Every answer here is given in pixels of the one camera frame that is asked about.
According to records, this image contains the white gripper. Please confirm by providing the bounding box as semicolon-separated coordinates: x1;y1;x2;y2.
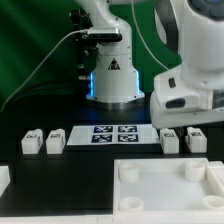
150;65;224;129

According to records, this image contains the white square table top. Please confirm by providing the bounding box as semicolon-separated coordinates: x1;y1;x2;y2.
113;158;224;224

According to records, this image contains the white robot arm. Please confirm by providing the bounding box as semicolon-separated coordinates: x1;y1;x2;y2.
74;0;224;129

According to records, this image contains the white sheet with markers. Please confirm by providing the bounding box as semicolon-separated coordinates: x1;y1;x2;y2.
67;124;159;146

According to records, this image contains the white right corner obstacle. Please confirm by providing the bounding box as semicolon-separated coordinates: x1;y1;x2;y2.
207;161;224;198

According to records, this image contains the white corner obstacle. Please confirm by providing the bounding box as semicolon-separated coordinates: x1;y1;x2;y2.
207;161;224;198
0;166;10;197

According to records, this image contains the white left corner obstacle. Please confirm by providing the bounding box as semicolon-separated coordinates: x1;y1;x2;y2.
0;166;10;197

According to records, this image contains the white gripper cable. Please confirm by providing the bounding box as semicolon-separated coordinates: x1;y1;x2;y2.
131;0;171;73

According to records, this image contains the black cables bundle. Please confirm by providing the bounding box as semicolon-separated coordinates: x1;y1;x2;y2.
6;79;88;104

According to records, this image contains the black camera on mount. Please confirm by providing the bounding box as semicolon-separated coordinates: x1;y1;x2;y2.
69;8;122;81

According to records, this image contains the grey camera cable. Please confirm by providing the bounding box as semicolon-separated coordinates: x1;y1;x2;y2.
0;29;89;113

